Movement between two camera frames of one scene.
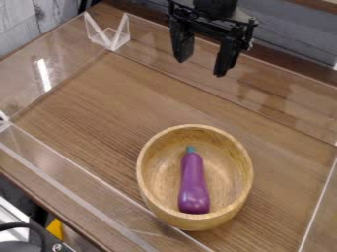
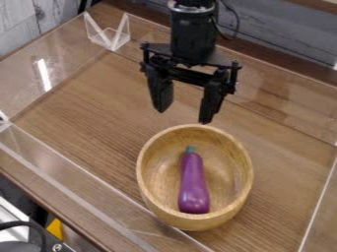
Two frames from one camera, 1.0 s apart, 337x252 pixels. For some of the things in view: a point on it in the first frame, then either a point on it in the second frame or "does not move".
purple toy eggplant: [195, 196] does not move
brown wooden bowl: [228, 171] does not move
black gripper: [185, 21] to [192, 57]
